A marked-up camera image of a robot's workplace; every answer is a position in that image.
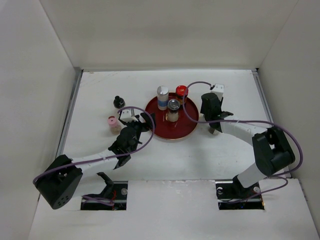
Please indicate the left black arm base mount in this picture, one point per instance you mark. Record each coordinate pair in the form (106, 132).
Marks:
(112, 198)

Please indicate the red lid sauce jar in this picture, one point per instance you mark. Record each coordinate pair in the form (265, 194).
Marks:
(181, 93)

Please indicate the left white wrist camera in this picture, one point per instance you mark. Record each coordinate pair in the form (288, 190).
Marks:
(129, 113)

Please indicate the grey lid red label jar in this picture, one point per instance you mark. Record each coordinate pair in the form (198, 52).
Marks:
(213, 131)

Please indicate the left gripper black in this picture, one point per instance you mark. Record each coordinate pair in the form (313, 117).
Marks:
(144, 127)

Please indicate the pink lid spice jar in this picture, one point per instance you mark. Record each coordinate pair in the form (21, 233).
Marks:
(114, 125)

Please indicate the metal table edge rail right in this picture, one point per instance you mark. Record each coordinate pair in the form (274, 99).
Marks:
(266, 108)

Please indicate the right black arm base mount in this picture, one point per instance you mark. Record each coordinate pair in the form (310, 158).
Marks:
(231, 195)

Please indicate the small black soy bottle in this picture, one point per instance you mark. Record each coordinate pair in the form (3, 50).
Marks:
(118, 102)

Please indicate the metal table edge rail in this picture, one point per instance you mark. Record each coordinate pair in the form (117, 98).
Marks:
(266, 108)
(69, 111)

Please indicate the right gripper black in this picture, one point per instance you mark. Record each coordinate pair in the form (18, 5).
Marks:
(202, 110)

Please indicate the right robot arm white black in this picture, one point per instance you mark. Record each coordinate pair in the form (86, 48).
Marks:
(271, 149)

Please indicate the clear top pepper grinder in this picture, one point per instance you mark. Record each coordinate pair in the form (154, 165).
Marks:
(173, 107)

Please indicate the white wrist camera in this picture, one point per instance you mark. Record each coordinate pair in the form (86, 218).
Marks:
(218, 89)
(129, 113)

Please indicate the silver lid blue label shaker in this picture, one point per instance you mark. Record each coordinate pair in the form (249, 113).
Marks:
(162, 97)

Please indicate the metal table edge rail left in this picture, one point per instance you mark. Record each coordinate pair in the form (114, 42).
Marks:
(69, 111)

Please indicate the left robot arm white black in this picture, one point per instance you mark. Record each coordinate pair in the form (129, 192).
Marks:
(59, 182)

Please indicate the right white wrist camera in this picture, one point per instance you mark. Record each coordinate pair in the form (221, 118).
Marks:
(218, 89)

